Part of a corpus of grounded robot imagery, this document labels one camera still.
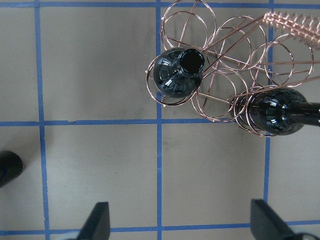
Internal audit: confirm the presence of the dark wine bottle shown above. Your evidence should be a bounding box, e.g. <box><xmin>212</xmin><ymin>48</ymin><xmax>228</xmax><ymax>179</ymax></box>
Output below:
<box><xmin>0</xmin><ymin>150</ymin><xmax>23</xmax><ymax>188</ymax></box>
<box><xmin>230</xmin><ymin>87</ymin><xmax>320</xmax><ymax>136</ymax></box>
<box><xmin>153</xmin><ymin>47</ymin><xmax>205</xmax><ymax>99</ymax></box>

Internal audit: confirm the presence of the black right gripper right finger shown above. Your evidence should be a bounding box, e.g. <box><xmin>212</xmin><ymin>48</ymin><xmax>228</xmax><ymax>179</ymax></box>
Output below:
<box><xmin>250</xmin><ymin>199</ymin><xmax>300</xmax><ymax>240</ymax></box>

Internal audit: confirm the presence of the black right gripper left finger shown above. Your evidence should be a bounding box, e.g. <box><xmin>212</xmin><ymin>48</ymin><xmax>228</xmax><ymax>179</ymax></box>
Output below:
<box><xmin>77</xmin><ymin>202</ymin><xmax>111</xmax><ymax>240</ymax></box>

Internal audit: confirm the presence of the copper wire bottle basket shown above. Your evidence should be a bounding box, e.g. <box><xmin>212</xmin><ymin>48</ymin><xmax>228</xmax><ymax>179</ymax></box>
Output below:
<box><xmin>145</xmin><ymin>0</ymin><xmax>320</xmax><ymax>137</ymax></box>

